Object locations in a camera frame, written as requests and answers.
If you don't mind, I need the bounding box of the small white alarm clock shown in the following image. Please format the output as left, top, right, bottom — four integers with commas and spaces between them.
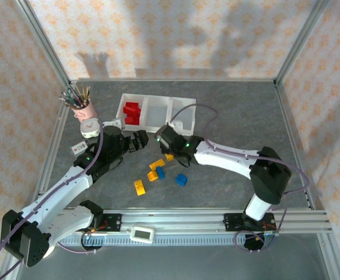
80, 118, 102, 139

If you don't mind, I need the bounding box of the aluminium side rail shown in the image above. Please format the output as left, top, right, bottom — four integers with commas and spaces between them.
274, 83, 317, 211
29, 83, 77, 211

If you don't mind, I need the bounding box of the aluminium frame post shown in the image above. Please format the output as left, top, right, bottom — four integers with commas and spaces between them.
14, 0, 72, 86
274, 0, 331, 87

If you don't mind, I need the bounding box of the pink pencil cup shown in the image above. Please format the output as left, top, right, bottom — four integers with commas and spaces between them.
70, 99, 97, 122

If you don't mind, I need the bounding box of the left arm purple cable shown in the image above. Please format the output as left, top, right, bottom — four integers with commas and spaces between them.
0, 119, 105, 278

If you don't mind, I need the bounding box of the grey slotted cable duct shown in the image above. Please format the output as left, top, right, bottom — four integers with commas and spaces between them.
52, 234, 246, 246

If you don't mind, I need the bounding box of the small white card device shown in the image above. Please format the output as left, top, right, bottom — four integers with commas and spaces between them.
70, 139, 90, 157

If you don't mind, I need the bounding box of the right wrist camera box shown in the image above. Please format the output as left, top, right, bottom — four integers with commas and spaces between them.
169, 119, 185, 131

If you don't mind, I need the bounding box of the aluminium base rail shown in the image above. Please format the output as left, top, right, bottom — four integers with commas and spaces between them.
61, 208, 333, 234

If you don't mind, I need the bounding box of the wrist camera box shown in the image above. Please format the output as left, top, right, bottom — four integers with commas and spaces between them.
169, 119, 185, 131
102, 118, 127, 130

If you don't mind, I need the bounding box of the translucent white plastic bin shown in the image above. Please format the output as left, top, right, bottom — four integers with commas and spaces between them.
115, 93, 149, 132
142, 95, 173, 134
168, 97, 197, 137

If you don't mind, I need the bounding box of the aluminium rear rail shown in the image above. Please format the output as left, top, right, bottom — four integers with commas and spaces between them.
69, 77, 277, 83

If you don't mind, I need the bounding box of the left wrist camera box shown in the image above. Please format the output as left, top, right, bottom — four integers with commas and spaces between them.
102, 118, 127, 130

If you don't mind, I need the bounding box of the white digital timer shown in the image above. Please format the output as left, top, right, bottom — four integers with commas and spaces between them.
129, 226, 156, 244

